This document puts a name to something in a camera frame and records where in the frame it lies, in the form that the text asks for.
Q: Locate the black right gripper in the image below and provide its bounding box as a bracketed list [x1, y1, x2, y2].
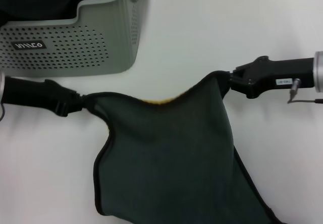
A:
[228, 55, 316, 99]

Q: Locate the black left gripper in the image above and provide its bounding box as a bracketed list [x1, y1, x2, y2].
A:
[3, 76, 86, 118]

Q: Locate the yellow and dark green towel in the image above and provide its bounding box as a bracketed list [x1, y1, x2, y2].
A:
[82, 70, 289, 224]

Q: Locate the grey perforated storage box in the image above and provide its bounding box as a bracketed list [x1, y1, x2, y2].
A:
[0, 0, 142, 80]

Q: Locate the right gripper cable with connector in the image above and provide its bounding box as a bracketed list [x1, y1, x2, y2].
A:
[287, 78, 323, 104]

